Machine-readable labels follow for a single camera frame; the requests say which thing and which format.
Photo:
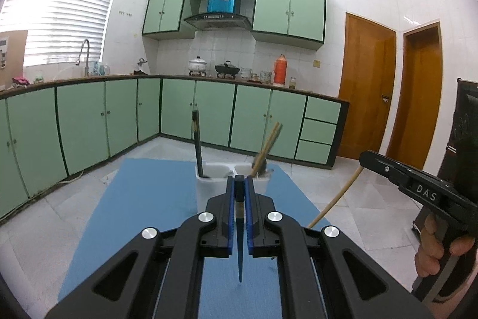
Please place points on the green base cabinets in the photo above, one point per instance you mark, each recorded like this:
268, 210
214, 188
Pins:
82, 117

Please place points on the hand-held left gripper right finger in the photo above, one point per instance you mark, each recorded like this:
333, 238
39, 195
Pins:
249, 236

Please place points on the light wooden chopstick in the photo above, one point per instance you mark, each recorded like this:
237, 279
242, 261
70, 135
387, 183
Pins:
272, 134
336, 197

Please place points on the black wok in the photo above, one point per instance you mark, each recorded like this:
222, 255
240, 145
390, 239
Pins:
227, 70

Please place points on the white window blind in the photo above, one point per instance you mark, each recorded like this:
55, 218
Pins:
63, 8

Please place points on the blue box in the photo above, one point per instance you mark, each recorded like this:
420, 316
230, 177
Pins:
223, 1

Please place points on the small glass jar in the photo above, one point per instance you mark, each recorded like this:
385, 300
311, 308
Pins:
293, 82

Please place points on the cardboard box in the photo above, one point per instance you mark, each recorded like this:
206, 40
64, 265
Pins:
15, 57

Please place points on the wooden door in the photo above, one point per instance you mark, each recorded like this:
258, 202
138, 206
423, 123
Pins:
366, 87
414, 98

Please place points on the blue mat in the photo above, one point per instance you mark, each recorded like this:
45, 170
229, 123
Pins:
149, 199

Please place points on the black range hood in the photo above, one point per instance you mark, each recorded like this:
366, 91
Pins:
218, 22

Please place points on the dark chopstick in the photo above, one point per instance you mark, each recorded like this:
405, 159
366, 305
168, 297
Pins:
198, 147

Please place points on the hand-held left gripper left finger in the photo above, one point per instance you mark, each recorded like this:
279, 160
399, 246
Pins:
235, 197

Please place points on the metal kitchen faucet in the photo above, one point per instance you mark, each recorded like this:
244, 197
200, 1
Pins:
86, 53

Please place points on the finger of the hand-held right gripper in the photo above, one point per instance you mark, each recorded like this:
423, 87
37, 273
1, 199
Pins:
381, 164

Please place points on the pink cloth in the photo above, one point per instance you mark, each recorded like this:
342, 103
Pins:
20, 80

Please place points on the clear plastic container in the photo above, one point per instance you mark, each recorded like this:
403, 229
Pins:
101, 69

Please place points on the white plastic utensil holder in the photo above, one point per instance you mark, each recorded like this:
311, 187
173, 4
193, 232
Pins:
213, 192

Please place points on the person's right hand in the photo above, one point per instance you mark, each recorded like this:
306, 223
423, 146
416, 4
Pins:
429, 259

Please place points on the orange thermos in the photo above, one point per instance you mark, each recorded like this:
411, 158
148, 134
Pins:
281, 70

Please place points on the white lidded pot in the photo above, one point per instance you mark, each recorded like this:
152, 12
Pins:
198, 65

